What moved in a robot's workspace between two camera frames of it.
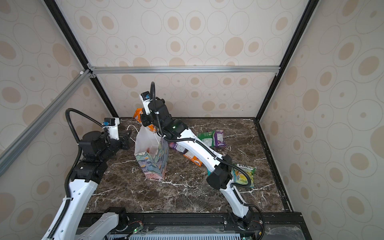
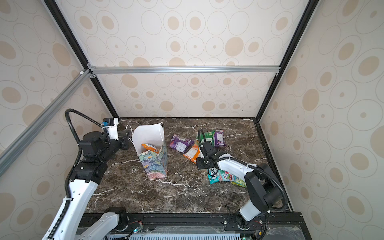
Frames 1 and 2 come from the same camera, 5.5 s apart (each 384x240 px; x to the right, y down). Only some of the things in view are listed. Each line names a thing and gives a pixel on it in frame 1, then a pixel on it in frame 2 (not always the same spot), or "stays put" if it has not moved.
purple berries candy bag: [218, 138] stays put
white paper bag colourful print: [151, 151] stays put
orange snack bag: [137, 115] → [148, 146]
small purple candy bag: [178, 147] stays put
